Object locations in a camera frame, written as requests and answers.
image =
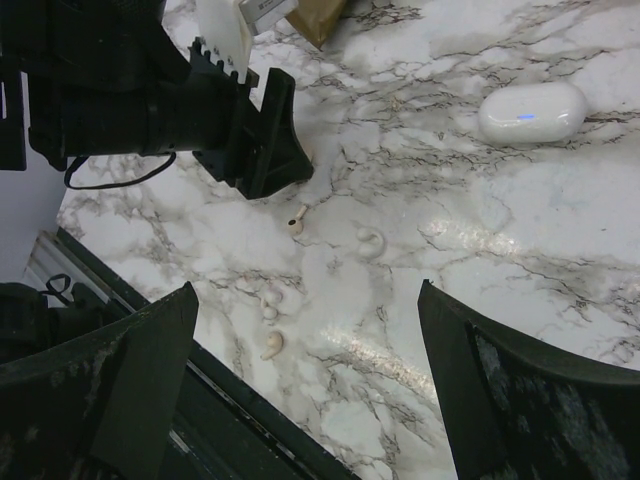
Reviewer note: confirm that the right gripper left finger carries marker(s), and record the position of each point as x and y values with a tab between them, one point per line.
85	399

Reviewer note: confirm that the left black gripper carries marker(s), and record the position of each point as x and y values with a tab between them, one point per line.
70	124

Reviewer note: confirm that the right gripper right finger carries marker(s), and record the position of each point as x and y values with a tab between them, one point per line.
515	407

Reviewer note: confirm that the beige stem earbud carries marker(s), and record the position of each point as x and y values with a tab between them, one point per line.
295	225

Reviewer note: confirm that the beige earbud charging case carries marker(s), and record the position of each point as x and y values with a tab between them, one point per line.
308	149

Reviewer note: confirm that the white earbud charging case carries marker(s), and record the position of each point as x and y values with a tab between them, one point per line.
535	113

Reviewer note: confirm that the white hook earbud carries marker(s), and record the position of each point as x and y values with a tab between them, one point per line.
372	243

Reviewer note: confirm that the blue brown chips bag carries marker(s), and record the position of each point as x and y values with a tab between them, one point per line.
315	20

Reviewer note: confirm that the beige hook earbud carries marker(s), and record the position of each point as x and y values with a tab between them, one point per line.
274	345

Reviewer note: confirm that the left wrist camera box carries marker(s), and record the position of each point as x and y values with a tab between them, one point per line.
228	27

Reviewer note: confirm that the aluminium rail frame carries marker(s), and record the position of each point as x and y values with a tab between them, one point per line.
47	259

